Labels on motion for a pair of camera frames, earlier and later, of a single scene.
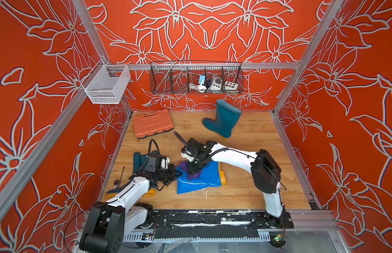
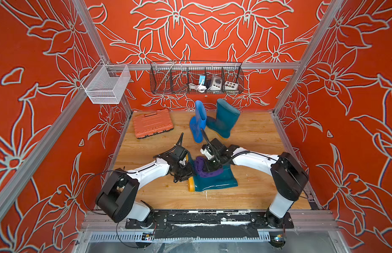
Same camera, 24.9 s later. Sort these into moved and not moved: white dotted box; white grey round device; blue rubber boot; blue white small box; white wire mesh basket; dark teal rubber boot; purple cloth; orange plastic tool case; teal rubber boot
Moved: purple cloth; blue rubber boot; dark teal rubber boot
Not moved: white wire mesh basket; blue white small box; teal rubber boot; white grey round device; orange plastic tool case; white dotted box
